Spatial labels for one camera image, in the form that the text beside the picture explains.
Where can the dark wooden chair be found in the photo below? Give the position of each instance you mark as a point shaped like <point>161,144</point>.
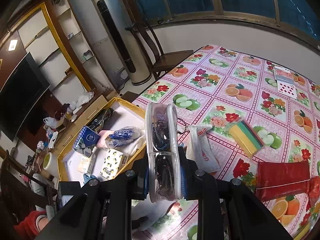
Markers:
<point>164,62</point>

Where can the yellow taped foam box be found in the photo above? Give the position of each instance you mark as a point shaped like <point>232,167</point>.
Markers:
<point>125,115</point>

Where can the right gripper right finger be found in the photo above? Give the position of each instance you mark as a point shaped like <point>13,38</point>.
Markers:
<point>227,206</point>

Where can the black television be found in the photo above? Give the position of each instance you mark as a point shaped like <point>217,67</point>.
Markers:
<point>20,93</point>

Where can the white plastic wipes pack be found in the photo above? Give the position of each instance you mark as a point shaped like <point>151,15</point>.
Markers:
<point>198,149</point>

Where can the black tissue pack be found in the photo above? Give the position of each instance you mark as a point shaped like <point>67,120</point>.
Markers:
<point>100,119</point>

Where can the window with wooden frame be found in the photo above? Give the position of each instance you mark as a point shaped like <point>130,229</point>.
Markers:
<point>299,18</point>

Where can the clear cartoon zipper pouch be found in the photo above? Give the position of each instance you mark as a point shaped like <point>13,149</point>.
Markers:
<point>162,149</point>

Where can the red plastic bag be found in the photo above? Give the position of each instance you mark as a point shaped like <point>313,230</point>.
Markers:
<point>314,190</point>

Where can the tall silver air conditioner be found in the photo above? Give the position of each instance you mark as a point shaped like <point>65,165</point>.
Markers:
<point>116,23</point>

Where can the wooden TV cabinet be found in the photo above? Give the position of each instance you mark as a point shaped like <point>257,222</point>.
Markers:
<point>66,138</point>

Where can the playing cards pile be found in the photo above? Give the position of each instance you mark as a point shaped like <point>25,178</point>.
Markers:
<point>285,82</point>

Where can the pink floral tissue pack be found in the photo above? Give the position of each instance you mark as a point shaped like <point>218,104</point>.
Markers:
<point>103,136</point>

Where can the red foil package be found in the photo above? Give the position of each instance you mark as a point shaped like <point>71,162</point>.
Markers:
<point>275,180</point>

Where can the lemon print tissue pack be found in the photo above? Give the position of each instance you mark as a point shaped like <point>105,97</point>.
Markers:
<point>111,164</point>

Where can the white cloth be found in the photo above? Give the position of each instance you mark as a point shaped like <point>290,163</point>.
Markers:
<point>134,146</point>

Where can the blue tissue box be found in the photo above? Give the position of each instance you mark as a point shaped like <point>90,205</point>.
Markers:
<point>86,141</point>

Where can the blue Vinda tissue pack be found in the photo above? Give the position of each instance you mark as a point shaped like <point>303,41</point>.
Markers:
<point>123,137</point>

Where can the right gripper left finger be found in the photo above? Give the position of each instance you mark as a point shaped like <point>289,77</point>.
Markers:
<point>101,210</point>

